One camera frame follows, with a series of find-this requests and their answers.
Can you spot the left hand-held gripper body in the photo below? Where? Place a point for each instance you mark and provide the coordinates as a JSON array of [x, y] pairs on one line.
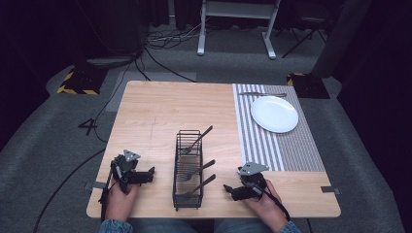
[[124, 168]]

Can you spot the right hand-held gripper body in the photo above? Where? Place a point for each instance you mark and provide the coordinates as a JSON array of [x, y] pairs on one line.
[[254, 181]]

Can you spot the person's right hand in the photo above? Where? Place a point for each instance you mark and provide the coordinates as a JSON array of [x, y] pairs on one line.
[[267, 207]]

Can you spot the person's left hand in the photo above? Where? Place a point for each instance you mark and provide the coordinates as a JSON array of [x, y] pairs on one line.
[[120, 204]]

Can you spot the grey tape strip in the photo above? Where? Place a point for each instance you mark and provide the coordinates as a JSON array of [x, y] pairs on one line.
[[330, 190], [97, 185]]

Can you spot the grey striped placemat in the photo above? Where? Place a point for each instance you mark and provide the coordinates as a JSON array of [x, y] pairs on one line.
[[291, 152]]

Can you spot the white round plate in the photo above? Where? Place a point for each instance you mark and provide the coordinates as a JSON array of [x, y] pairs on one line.
[[274, 114]]

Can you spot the metal table knife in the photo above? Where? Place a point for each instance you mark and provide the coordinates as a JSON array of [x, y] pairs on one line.
[[262, 94]]

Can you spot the yellow black striped stand base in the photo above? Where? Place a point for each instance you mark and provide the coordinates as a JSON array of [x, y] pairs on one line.
[[81, 82], [309, 85]]

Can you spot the black tripod stand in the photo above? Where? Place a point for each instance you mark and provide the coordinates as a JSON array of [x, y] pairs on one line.
[[304, 35]]

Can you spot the white desk frame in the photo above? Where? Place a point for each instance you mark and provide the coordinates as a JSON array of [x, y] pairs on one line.
[[238, 9]]

